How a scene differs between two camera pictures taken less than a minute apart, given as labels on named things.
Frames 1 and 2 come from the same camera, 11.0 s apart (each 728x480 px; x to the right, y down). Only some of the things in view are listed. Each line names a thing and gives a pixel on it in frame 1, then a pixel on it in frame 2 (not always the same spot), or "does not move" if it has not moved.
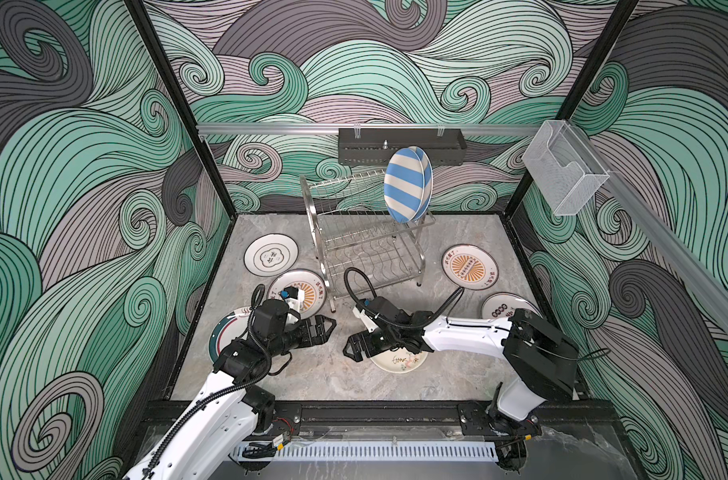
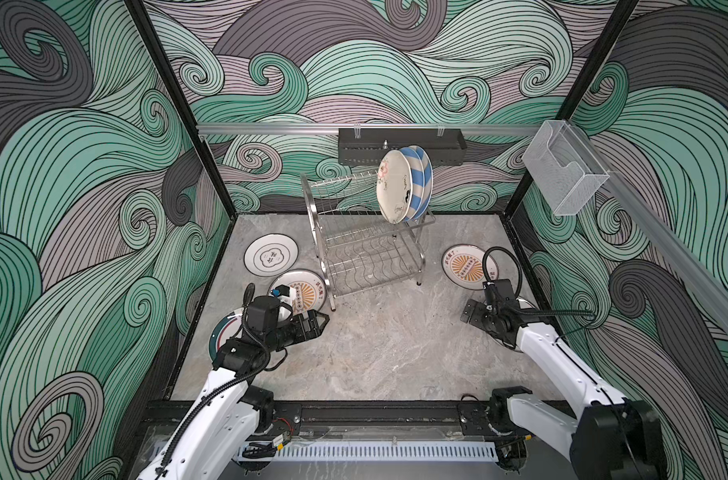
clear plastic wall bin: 565,167 does not move
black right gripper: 364,339 -> 475,318
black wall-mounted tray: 378,146 does not move
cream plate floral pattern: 400,360 -> 394,186
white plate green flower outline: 270,254 does not move
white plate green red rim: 228,327 does not move
